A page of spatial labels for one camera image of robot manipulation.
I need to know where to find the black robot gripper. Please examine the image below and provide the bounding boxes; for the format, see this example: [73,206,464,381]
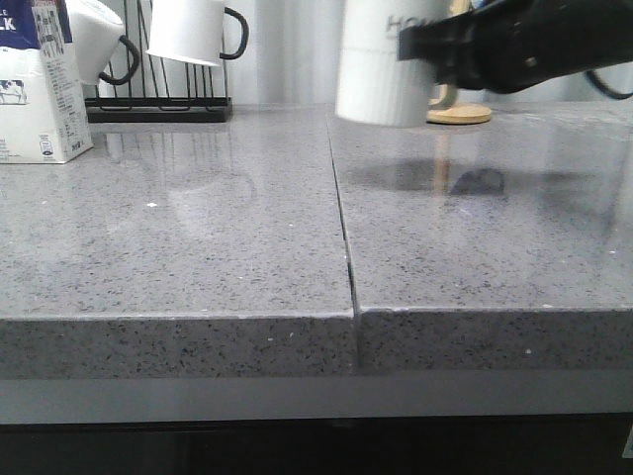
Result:
[398,1,632,94]

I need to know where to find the white HOME mug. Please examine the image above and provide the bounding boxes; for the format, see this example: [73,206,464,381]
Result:
[335,0,450,128]

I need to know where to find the black cable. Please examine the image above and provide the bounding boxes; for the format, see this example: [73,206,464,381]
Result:
[586,68,633,101]

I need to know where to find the wooden mug tree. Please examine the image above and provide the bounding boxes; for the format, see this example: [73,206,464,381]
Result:
[425,0,494,126]

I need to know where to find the white mug black handle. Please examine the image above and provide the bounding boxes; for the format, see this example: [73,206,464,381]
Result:
[65,0,141,86]
[145,0,250,67]

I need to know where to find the white mug black handle right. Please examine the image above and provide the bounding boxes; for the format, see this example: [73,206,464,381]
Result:
[145,0,250,67]

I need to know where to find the white and blue milk carton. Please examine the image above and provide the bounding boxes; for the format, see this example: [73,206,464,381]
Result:
[1,0,93,164]

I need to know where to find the black wire mug rack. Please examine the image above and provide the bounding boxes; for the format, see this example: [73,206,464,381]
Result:
[83,1,232,123]

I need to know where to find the white mug black handle left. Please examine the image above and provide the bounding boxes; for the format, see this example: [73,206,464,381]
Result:
[65,0,141,86]

